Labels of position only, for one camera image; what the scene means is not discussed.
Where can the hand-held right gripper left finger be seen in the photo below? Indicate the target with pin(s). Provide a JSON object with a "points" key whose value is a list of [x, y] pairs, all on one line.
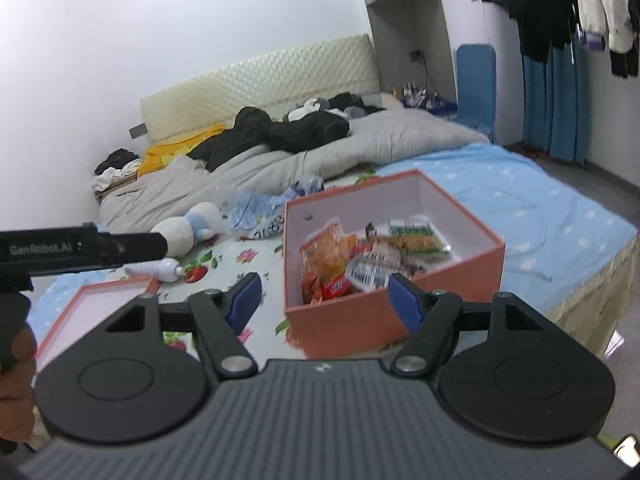
{"points": [[245, 301]]}

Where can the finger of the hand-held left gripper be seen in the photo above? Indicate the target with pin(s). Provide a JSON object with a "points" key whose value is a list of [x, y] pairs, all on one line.
{"points": [[135, 249]]}

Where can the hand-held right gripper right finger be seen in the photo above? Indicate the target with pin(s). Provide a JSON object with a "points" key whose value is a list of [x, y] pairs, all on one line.
{"points": [[405, 302]]}

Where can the clear packet with white label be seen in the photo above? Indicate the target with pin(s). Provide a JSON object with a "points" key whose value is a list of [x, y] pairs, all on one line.
{"points": [[372, 272]]}

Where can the pink cardboard box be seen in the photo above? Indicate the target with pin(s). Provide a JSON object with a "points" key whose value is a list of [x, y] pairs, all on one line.
{"points": [[350, 325]]}

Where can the brown clear snack packet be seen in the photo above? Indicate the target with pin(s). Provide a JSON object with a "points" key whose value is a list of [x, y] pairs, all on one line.
{"points": [[382, 240]]}

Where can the green snack packet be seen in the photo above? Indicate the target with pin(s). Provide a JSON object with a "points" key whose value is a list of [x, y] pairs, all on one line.
{"points": [[420, 237]]}

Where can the red label tan snack packet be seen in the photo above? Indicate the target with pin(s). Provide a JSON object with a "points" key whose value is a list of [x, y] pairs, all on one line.
{"points": [[327, 250]]}

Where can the person's left hand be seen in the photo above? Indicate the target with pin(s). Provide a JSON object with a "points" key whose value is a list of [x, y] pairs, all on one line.
{"points": [[17, 385]]}

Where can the white spray bottle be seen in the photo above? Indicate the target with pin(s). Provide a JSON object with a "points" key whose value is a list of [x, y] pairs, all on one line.
{"points": [[160, 269]]}

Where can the white and blue plush toy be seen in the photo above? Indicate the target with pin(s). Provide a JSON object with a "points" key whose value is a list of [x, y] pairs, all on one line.
{"points": [[177, 235]]}

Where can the fruit and flower printed cloth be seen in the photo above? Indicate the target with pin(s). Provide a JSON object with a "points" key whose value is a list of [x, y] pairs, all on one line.
{"points": [[265, 260]]}

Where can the brown cardboard box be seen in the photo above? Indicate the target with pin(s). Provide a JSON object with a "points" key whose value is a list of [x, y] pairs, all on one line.
{"points": [[107, 192]]}

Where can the pink box lid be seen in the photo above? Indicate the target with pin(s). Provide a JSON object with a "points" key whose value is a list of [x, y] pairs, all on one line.
{"points": [[95, 300]]}

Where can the white bag with dark print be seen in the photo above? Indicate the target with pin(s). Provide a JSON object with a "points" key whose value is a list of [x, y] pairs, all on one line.
{"points": [[270, 227]]}

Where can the pile of black white clothes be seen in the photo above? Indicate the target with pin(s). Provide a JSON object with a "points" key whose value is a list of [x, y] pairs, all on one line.
{"points": [[117, 160]]}

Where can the clear plastic bag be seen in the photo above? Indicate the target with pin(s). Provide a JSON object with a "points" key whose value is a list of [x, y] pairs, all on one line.
{"points": [[245, 210]]}

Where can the yellow cloth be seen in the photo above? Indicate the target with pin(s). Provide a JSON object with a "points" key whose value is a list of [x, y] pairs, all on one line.
{"points": [[160, 155]]}

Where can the blue and white plastic bag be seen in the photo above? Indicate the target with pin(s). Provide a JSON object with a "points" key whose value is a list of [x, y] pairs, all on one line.
{"points": [[300, 190]]}

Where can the grey duvet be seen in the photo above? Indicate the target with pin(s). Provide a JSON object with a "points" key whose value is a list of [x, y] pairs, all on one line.
{"points": [[390, 140]]}

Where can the beige bed skirt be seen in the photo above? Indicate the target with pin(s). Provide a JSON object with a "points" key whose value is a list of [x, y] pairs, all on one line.
{"points": [[590, 305]]}

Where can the dark blue cloth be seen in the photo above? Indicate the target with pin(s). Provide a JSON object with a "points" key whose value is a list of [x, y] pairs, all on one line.
{"points": [[442, 102]]}

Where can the dark folded clothes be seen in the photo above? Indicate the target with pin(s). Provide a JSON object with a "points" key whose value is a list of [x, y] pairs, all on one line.
{"points": [[355, 105]]}

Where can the row of small bottles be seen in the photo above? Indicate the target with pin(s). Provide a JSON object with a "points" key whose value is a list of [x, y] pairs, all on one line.
{"points": [[412, 95]]}

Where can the cream quilted headboard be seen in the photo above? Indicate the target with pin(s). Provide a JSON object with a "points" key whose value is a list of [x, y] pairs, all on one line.
{"points": [[260, 80]]}

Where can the blue chair back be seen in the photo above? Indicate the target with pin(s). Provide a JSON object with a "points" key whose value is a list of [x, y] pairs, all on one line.
{"points": [[475, 85]]}

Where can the blue curtain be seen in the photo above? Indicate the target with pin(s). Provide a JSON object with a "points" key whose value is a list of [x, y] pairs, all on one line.
{"points": [[550, 110]]}

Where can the yellow-green object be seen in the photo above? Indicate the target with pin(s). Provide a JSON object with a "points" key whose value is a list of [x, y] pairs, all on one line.
{"points": [[625, 450]]}

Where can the white cabinet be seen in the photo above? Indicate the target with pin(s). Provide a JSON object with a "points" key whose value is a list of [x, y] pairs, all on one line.
{"points": [[400, 10]]}

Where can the hanging dark clothes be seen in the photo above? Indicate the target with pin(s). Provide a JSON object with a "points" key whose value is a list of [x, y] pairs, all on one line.
{"points": [[530, 5]]}

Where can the hanging white jacket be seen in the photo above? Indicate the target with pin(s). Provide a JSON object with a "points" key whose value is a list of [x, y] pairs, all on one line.
{"points": [[610, 5]]}

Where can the grey wall plate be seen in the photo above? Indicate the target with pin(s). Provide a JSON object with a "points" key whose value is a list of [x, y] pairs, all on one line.
{"points": [[137, 131]]}

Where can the black wall socket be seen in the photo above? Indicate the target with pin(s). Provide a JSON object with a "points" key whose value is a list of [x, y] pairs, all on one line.
{"points": [[415, 55]]}

